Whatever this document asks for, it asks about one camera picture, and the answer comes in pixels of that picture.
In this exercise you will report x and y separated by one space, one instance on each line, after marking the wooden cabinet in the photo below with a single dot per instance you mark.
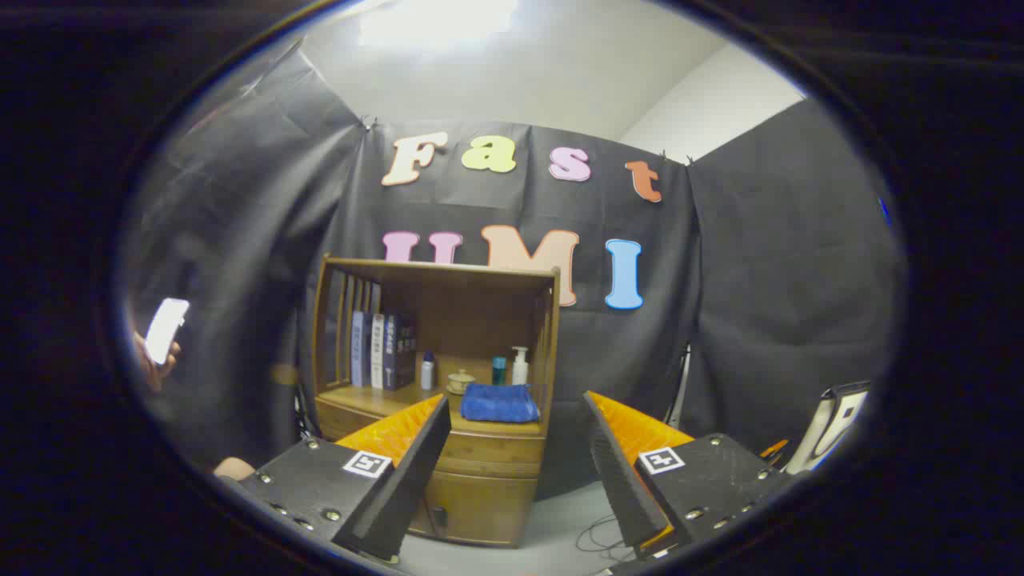
488 504

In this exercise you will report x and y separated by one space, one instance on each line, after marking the white backdrop stand pole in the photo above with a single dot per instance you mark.
678 392

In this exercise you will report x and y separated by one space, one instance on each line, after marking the teal capped bottle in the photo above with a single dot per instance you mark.
499 372

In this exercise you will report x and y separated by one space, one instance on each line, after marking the dark blue book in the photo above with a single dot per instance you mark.
398 352

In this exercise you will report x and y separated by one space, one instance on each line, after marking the white pump bottle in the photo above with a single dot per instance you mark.
520 372

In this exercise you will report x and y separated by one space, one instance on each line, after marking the wooden countertop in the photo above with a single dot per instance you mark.
376 400

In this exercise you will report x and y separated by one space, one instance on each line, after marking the white bottle blue cap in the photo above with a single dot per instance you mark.
428 374

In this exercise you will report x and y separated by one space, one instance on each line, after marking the blue towel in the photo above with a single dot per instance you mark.
500 404

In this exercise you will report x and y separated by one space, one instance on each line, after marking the white black-trimmed bag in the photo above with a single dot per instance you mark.
828 428

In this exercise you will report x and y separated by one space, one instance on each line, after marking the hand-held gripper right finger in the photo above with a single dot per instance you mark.
620 480

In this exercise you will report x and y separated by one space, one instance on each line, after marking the beige lidded teacup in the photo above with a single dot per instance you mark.
462 382

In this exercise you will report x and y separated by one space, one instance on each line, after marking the white phone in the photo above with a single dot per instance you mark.
166 330

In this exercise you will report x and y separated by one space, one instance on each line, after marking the wooden drawer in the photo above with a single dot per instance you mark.
496 456

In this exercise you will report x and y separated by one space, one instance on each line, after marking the light blue book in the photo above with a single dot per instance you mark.
361 352

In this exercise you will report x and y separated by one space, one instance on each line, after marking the dark equipment with orange part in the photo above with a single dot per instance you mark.
774 450

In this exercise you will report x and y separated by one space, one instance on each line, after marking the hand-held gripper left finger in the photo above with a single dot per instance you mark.
408 488

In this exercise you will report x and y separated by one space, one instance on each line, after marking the white book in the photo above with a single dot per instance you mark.
378 352

